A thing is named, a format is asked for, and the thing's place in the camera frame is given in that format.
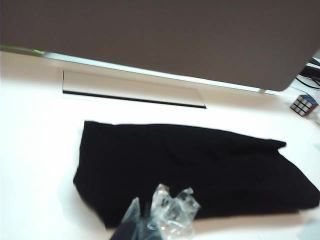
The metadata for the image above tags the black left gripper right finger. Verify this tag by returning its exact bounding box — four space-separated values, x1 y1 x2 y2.
139 183 202 240

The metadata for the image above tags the black polo shirt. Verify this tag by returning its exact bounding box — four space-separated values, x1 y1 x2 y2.
72 120 320 229

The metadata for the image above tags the beige desk divider panel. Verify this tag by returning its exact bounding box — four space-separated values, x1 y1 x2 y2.
0 0 320 93

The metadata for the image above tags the Rubik's cube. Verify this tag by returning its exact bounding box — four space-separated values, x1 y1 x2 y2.
289 93 320 118

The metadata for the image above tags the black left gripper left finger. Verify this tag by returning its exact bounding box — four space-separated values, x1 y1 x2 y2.
109 196 142 240

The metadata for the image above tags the white desk cable tray cover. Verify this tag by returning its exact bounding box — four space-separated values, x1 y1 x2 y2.
61 69 208 109

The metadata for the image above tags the green plastic packet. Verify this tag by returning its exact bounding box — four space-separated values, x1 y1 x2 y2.
0 43 46 56

